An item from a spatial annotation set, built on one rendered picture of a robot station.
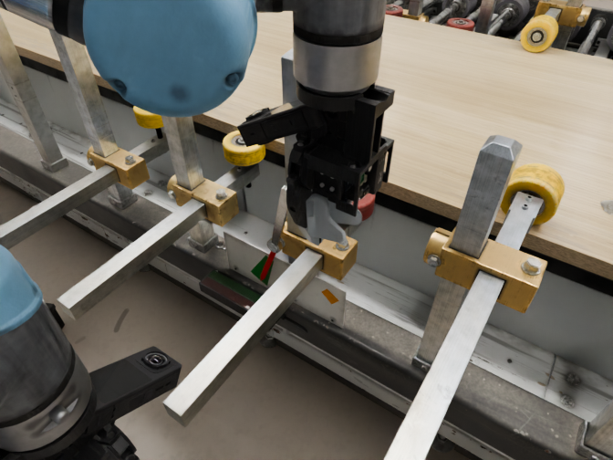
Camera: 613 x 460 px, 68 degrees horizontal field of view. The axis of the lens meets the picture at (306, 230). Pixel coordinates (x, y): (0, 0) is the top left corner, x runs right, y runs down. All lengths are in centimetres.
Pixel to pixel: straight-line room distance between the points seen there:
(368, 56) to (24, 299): 30
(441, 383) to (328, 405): 106
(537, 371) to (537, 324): 8
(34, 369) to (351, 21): 32
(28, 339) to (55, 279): 174
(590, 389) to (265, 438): 89
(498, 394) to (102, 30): 72
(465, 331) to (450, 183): 35
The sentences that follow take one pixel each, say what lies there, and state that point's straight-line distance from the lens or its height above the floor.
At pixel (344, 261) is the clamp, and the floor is 86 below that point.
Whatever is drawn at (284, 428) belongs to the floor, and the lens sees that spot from 149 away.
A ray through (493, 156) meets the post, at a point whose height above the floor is 111.
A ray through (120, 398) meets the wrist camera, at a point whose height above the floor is 99.
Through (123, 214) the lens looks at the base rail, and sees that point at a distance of 110.
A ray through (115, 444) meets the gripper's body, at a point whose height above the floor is 96.
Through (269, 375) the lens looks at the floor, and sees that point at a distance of 157.
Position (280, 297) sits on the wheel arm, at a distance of 65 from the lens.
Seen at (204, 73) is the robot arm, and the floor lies 128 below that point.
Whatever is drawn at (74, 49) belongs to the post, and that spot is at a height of 106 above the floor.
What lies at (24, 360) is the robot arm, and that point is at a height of 112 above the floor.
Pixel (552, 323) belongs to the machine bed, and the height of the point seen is 69.
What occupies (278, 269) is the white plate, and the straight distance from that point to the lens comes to 80.
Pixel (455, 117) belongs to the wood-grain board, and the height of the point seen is 90.
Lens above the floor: 137
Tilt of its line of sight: 43 degrees down
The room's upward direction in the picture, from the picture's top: straight up
